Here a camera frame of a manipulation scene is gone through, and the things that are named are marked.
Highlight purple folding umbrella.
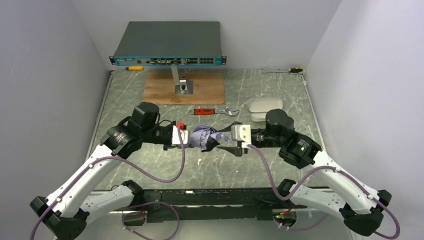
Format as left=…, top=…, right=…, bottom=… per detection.
left=188, top=125, right=230, bottom=152

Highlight beige umbrella case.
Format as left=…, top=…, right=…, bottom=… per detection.
left=248, top=97, right=284, bottom=123

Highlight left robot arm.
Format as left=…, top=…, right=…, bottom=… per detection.
left=30, top=102, right=191, bottom=240

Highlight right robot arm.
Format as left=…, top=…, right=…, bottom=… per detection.
left=224, top=108, right=392, bottom=237

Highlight red adjustable wrench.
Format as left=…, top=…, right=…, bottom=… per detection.
left=188, top=107, right=240, bottom=116

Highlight wooden board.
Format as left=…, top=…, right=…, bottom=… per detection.
left=142, top=72, right=225, bottom=105

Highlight metal stand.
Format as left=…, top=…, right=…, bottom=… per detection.
left=171, top=65, right=194, bottom=95

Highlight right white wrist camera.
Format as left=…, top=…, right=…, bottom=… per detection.
left=230, top=124, right=252, bottom=149

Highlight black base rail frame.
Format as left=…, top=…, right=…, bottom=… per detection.
left=59, top=187, right=354, bottom=226

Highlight yellow black handled wrench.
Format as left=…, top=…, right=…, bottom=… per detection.
left=260, top=67, right=304, bottom=75

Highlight network switch rack unit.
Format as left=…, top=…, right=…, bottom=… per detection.
left=109, top=21, right=227, bottom=66

